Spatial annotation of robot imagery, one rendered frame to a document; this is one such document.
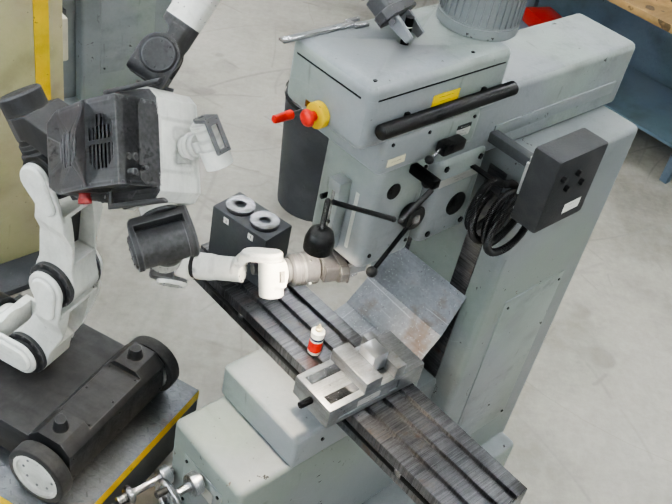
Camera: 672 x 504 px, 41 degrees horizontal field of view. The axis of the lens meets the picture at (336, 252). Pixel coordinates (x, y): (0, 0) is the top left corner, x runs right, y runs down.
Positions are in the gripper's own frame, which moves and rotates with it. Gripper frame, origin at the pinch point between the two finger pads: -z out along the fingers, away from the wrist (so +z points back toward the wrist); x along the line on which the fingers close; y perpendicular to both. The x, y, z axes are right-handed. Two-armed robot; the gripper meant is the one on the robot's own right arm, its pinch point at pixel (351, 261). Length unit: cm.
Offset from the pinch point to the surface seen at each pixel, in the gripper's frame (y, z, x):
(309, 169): 91, -69, 164
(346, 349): 22.4, 1.5, -10.8
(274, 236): 15.1, 8.5, 31.2
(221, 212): 15, 21, 45
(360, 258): -11.5, 4.8, -11.3
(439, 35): -65, -10, 2
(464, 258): 5.8, -38.3, 1.1
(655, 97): 98, -335, 218
